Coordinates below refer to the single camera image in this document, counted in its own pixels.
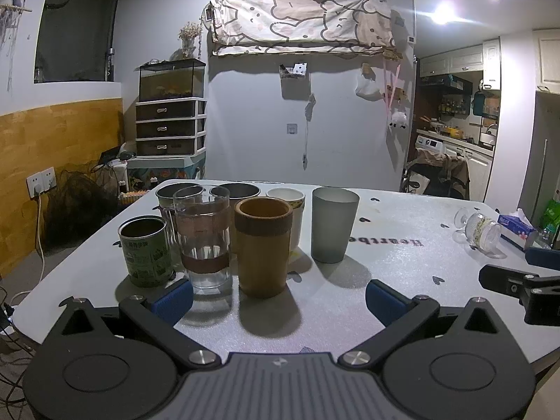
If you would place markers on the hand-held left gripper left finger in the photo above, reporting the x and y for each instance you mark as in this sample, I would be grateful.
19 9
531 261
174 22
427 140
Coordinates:
173 302

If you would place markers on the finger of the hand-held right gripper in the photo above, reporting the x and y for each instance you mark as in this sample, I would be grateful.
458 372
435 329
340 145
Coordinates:
503 281
542 257

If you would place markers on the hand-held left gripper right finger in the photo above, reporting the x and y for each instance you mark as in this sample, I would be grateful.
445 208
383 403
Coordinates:
387 304

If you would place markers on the clear floral glass cup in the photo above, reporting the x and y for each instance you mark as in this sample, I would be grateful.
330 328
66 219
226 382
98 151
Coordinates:
481 229

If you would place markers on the grey frosted plastic cup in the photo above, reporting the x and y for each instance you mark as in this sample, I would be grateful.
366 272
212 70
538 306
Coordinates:
334 227

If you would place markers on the brown bamboo cup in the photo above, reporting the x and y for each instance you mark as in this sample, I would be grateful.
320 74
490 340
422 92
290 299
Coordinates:
262 258

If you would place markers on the stainless steel cup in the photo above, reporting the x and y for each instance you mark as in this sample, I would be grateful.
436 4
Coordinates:
245 190
166 197

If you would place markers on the white ceramic cup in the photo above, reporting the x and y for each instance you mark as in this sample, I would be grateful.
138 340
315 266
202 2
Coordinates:
298 227

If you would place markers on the blue tissue box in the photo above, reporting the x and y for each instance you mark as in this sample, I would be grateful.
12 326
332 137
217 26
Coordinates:
516 227

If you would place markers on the green plastic bottle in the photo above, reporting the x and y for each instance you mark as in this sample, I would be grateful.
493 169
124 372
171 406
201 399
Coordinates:
551 214

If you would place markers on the green tin can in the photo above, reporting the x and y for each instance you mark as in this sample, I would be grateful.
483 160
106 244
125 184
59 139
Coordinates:
144 258

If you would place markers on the glass pitcher with brown bands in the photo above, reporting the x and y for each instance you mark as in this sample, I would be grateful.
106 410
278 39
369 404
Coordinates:
205 245

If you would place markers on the egg carton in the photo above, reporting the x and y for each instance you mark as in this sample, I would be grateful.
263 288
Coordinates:
136 196

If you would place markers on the chair draped with clothes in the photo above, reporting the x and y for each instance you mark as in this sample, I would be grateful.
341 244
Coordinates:
437 175

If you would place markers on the black mesh net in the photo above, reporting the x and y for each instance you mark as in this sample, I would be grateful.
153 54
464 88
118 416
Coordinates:
78 210

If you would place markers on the white washing machine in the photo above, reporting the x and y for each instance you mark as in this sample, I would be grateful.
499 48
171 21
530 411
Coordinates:
429 144

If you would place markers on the white plastic drawer unit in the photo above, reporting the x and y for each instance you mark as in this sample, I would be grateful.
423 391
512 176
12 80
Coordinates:
168 127

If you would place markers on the white plush toy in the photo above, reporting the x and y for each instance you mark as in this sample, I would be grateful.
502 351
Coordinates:
398 120

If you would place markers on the white plastic bag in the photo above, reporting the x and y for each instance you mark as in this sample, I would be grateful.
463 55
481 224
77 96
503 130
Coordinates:
369 86

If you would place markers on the glass fish tank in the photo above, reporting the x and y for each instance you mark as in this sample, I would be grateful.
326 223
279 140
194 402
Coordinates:
171 79

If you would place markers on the dried flowers in vase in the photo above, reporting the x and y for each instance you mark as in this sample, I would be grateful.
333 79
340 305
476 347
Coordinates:
189 35

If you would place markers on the dark window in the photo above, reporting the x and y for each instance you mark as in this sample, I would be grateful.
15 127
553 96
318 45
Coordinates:
76 30

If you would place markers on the printed cartoon cloth cover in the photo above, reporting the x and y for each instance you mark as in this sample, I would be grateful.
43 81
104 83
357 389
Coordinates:
297 22

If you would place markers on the hanging dreamcatcher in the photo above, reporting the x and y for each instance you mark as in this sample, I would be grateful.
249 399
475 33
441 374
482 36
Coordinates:
15 4

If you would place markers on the white wall outlet panel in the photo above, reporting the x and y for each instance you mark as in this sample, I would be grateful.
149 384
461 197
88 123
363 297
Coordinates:
41 180

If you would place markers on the small wall socket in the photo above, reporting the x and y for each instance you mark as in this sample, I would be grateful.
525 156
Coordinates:
292 128

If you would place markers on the white kitchen wall cabinet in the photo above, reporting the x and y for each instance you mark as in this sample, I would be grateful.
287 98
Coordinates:
450 61

